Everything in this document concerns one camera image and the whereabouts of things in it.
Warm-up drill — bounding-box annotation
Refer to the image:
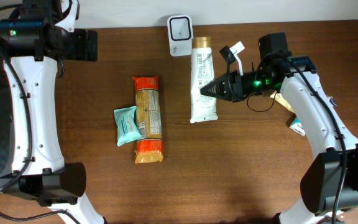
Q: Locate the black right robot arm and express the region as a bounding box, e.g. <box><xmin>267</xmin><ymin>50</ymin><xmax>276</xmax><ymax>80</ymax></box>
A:
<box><xmin>201</xmin><ymin>32</ymin><xmax>358</xmax><ymax>224</ymax></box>

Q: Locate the white barcode scanner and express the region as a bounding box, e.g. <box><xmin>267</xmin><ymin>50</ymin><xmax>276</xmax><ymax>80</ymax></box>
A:
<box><xmin>167</xmin><ymin>15</ymin><xmax>193</xmax><ymax>57</ymax></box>

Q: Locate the orange cracker package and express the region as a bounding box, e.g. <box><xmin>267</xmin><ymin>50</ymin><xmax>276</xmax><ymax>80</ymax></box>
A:
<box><xmin>132</xmin><ymin>77</ymin><xmax>163</xmax><ymax>164</ymax></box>

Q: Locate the yellow white snack bag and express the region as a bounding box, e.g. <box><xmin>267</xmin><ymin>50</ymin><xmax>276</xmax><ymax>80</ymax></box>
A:
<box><xmin>270</xmin><ymin>91</ymin><xmax>337</xmax><ymax>113</ymax></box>

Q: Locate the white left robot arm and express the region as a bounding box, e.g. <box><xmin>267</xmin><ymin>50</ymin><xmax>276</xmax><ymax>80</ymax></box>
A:
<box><xmin>0</xmin><ymin>1</ymin><xmax>106</xmax><ymax>223</ymax></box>

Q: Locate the teal tissue packet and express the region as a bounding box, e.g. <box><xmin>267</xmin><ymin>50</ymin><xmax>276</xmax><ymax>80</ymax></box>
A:
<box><xmin>114</xmin><ymin>106</ymin><xmax>142</xmax><ymax>147</ymax></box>

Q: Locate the white bamboo print tube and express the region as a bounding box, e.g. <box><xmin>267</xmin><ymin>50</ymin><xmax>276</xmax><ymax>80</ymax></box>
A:
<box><xmin>190</xmin><ymin>37</ymin><xmax>218</xmax><ymax>123</ymax></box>

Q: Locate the small teal green box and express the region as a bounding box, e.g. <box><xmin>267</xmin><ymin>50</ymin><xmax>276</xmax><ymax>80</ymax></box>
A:
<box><xmin>289</xmin><ymin>117</ymin><xmax>306</xmax><ymax>136</ymax></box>

